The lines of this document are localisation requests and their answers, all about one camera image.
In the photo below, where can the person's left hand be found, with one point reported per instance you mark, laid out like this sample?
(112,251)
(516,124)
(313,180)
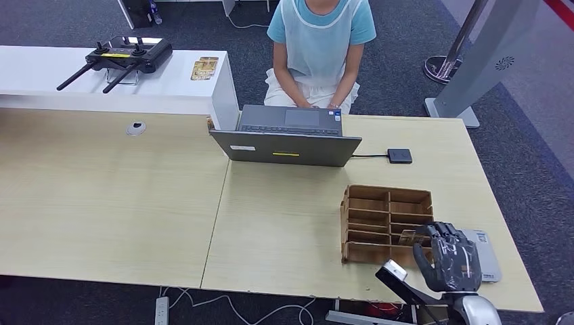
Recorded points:
(334,106)

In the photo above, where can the person's right hand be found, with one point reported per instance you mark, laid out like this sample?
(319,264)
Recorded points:
(306,105)

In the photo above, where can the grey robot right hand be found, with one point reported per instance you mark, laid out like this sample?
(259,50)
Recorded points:
(455,264)

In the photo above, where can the gold room key card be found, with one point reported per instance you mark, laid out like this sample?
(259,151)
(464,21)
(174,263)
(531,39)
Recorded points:
(408,237)

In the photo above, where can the white card reader pad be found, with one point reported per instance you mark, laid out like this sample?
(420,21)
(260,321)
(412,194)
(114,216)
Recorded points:
(489,260)

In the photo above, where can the person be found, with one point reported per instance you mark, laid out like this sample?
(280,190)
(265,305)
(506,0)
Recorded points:
(320,40)

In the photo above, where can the brown cardboard card organizer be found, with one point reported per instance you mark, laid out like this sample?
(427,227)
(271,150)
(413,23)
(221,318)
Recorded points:
(372,224)

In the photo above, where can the grey laptop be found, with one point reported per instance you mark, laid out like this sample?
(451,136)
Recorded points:
(287,152)

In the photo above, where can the small black square box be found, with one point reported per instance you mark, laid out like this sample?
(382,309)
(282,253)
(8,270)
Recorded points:
(399,155)

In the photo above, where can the red object under desk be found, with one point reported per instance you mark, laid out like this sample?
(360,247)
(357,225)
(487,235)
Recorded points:
(383,310)

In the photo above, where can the white desk foot bar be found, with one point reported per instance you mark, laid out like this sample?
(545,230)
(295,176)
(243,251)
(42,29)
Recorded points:
(358,319)

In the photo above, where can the white table leg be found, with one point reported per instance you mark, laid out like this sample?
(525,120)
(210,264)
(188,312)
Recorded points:
(228,6)

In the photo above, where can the grey kiosk stand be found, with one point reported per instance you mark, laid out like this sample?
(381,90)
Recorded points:
(489,54)

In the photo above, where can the plastic water bottle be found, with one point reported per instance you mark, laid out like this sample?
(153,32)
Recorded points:
(156,15)

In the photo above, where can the black remote controller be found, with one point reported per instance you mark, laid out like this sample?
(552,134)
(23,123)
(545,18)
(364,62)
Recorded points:
(134,54)

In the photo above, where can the black computer tower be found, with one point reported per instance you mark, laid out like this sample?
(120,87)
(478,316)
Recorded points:
(134,13)

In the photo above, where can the white power strip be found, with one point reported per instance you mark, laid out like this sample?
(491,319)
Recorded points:
(161,312)

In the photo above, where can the white counter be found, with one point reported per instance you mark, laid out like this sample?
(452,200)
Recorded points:
(45,71)

